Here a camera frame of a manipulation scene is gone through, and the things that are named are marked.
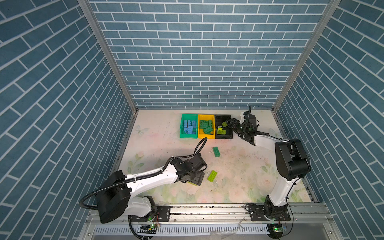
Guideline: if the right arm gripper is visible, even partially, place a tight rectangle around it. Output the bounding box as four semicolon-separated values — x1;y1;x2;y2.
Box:
226;118;249;137

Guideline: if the dark green lego brick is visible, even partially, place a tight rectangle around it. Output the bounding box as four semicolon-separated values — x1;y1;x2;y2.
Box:
213;147;221;158
203;127;214;135
199;120;212;129

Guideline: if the blue lego brick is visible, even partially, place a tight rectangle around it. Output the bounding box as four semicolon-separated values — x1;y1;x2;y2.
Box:
185;126;196;135
183;120;192;128

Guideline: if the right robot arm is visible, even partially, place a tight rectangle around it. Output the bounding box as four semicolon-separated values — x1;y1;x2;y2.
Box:
223;110;311;214

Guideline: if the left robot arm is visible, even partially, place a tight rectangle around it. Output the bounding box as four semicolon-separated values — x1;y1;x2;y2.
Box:
95;154;208;224

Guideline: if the black plastic bin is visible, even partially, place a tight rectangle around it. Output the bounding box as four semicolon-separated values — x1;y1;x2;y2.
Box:
215;115;233;140

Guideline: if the green plastic bin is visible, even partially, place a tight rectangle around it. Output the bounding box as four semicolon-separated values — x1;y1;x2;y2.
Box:
180;114;198;139

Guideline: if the yellow plastic bin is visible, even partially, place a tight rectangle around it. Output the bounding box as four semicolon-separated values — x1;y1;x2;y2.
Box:
198;115;216;139

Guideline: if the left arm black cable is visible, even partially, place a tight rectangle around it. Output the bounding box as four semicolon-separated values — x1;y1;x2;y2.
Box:
78;137;208;240

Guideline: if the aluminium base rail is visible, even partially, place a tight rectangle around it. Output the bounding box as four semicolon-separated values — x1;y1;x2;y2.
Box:
79;203;342;240

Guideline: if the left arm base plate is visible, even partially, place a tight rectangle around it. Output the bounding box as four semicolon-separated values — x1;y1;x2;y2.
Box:
129;206;171;223

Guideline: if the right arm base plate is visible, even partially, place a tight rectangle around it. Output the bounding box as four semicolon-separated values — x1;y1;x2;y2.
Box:
244;203;291;222

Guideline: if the aluminium corner post right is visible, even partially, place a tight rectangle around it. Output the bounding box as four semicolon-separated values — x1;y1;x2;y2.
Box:
272;0;343;113

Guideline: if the aluminium corner post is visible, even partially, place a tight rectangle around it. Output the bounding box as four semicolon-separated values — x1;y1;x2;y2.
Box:
272;0;343;113
77;0;139;113

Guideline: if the aluminium corner post left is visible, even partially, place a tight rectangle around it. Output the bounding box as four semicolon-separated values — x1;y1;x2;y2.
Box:
77;0;139;113

